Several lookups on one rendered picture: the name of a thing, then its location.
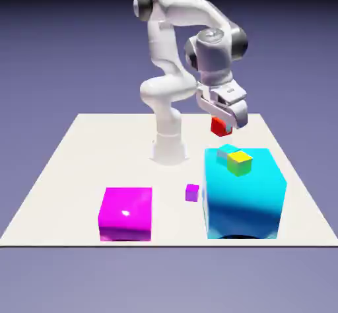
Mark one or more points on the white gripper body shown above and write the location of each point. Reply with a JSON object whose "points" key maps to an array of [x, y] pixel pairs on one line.
{"points": [[224, 107]]}

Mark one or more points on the small red cube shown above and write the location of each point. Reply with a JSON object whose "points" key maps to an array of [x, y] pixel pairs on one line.
{"points": [[217, 128]]}

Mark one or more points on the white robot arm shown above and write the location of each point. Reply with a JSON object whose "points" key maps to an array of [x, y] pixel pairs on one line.
{"points": [[169, 54]]}

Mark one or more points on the small cyan cube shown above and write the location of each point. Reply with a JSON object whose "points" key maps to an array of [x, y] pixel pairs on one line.
{"points": [[223, 153]]}

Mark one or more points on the small yellow cube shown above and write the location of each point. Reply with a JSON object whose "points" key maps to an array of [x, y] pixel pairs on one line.
{"points": [[239, 163]]}

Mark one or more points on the small purple cube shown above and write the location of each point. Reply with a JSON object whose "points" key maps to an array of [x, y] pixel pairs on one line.
{"points": [[192, 192]]}

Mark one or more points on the large cyan box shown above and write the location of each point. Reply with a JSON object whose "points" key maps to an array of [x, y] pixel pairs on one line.
{"points": [[243, 199]]}

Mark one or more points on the large magenta box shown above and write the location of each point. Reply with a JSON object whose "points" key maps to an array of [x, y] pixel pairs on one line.
{"points": [[125, 212]]}

